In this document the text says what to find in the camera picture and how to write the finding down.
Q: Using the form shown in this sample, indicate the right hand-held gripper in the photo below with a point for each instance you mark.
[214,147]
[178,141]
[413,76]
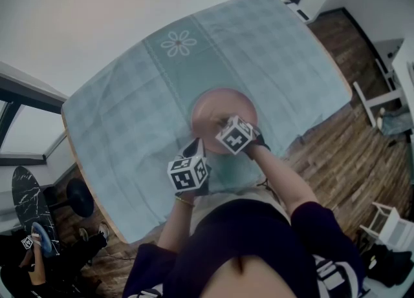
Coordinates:
[234,136]

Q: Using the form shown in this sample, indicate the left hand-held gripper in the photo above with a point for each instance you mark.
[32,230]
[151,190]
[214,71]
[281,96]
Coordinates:
[187,175]

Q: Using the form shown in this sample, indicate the pink plate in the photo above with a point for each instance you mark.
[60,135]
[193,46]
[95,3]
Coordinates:
[210,109]

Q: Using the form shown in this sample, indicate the person's left forearm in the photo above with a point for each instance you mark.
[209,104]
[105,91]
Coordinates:
[171,225]

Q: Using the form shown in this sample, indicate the person's right forearm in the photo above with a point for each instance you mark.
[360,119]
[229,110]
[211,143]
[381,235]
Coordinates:
[284,180]

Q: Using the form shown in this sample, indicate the blue plate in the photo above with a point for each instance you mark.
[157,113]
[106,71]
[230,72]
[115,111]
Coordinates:
[43,237]

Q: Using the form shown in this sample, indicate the green checkered tablecloth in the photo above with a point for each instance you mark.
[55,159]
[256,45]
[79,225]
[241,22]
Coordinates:
[129,128]

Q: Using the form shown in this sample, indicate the person's dark shirt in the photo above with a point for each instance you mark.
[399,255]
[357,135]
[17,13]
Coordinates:
[252,235]

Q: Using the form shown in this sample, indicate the black round stool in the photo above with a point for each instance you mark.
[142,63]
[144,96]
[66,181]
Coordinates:
[80,197]

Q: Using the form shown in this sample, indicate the black marble table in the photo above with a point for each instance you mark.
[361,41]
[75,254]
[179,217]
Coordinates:
[27,196]

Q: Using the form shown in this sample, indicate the teal bag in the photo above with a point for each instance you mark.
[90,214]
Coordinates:
[396,122]

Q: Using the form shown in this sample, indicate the white chair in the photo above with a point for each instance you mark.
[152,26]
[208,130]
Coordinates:
[393,225]

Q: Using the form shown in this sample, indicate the black bag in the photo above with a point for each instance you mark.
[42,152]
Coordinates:
[388,262]

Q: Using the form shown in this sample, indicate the white table frame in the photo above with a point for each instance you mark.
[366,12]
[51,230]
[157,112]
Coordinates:
[372,101]

